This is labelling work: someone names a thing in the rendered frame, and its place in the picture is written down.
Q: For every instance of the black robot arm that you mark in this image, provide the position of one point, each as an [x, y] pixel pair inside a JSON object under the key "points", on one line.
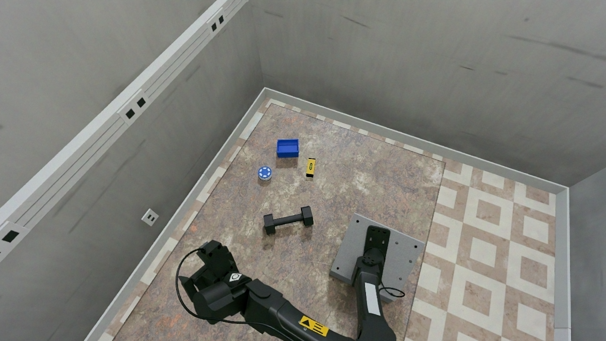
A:
{"points": [[258, 302]]}

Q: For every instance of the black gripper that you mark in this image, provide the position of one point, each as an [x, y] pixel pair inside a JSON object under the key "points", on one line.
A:
{"points": [[197, 280]]}

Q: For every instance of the blue plastic stack bin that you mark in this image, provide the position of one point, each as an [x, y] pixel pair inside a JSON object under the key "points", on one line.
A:
{"points": [[289, 146]]}

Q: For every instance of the yellow pocket level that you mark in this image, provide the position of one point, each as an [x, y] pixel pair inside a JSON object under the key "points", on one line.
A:
{"points": [[310, 167]]}

